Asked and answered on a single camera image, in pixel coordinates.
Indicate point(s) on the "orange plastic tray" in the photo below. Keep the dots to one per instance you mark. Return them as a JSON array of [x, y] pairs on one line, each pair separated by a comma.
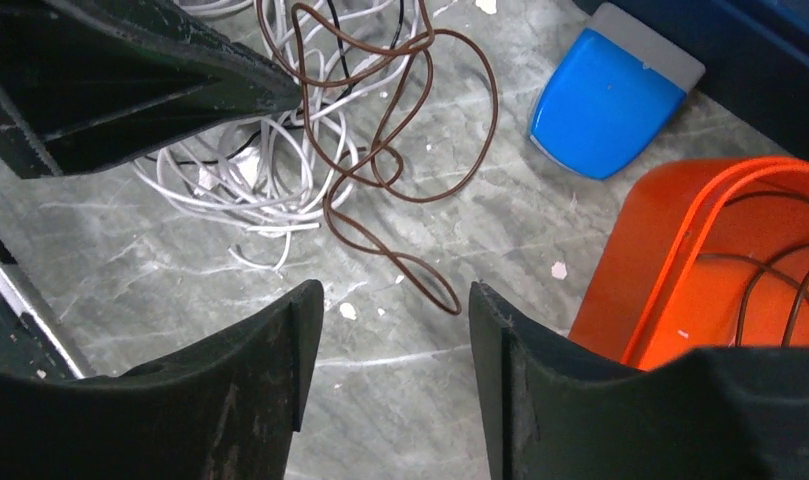
[[706, 252]]

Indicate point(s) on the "navy blue plastic tray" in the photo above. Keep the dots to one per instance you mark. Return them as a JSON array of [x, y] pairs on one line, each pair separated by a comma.
[[756, 55]]

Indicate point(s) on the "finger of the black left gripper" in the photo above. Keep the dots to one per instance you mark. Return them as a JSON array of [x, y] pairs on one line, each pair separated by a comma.
[[89, 85], [33, 342]]

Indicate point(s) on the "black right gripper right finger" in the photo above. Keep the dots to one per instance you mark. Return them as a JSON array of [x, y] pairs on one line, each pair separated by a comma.
[[552, 409]]

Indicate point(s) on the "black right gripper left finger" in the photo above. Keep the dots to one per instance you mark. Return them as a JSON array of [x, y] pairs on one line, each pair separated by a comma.
[[224, 407]]

